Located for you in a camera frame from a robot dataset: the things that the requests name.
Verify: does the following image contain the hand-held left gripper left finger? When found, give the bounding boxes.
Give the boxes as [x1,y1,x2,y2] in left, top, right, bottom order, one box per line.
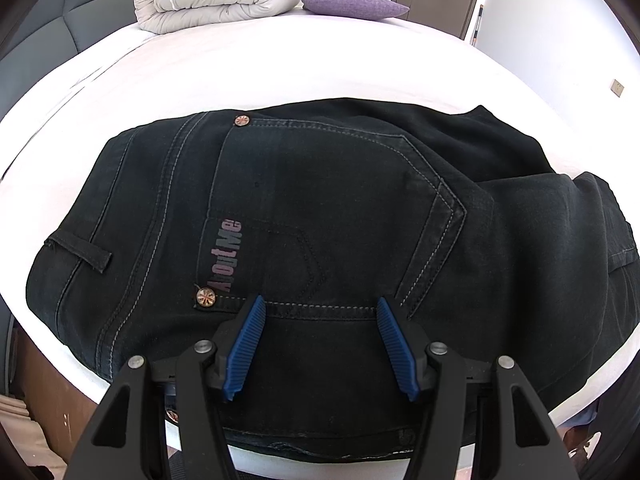
[67,294,268,480]

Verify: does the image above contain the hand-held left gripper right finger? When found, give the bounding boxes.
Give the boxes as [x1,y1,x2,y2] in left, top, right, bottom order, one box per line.
[375,296,581,480]

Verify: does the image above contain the black denim pants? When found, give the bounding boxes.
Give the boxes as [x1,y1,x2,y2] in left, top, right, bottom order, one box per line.
[25,96,640,461]

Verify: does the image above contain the beige curtain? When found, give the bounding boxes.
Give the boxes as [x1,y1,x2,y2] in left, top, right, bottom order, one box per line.
[0,395,51,466]

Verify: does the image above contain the white bed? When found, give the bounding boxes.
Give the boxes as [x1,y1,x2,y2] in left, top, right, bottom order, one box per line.
[0,5,640,471]

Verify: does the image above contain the purple pillow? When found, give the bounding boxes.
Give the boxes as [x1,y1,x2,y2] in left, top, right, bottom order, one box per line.
[300,0,411,22]

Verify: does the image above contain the dark grey padded headboard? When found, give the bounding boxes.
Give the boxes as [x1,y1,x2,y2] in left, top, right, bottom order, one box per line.
[0,0,141,86]

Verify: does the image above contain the brown wooden bed frame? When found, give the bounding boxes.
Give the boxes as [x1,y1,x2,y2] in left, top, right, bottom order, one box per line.
[10,330,116,461]

